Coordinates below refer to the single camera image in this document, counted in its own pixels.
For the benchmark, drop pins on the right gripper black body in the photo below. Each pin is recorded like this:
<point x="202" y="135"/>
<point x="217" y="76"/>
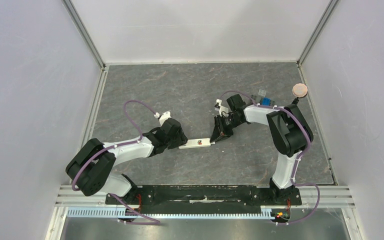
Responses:
<point x="223" y="124"/>

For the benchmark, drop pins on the white remote control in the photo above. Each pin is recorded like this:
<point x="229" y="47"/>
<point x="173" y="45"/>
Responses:
<point x="193" y="143"/>

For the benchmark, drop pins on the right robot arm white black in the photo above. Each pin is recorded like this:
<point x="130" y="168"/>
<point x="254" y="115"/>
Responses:
<point x="289" y="132"/>

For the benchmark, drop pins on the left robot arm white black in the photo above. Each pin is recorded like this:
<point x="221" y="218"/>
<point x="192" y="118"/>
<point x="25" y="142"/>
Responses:
<point x="90" y="169"/>

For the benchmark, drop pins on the grey lego baseplate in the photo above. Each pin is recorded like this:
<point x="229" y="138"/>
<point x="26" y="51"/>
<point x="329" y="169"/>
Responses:
<point x="257" y="99"/>

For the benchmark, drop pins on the blue lego brick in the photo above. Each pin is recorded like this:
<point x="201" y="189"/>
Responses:
<point x="266" y="101"/>

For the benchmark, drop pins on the clear plastic block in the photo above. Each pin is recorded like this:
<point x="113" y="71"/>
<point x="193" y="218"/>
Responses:
<point x="262" y="93"/>

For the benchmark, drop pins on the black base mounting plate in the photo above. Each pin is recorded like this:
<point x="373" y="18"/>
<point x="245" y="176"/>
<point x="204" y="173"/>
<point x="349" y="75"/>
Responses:
<point x="208" y="199"/>

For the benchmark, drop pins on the black stand with pink disc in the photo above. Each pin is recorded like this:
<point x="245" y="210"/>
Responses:
<point x="299" y="90"/>

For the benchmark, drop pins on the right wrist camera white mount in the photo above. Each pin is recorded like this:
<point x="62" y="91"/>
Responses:
<point x="222" y="110"/>

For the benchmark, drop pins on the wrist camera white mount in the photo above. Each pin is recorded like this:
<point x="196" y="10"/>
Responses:
<point x="162" y="117"/>
<point x="222" y="110"/>

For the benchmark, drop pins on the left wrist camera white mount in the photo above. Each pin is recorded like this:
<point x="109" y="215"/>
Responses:
<point x="162" y="117"/>

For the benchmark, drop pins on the white slotted cable duct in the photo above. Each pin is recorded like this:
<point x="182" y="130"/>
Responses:
<point x="123" y="213"/>

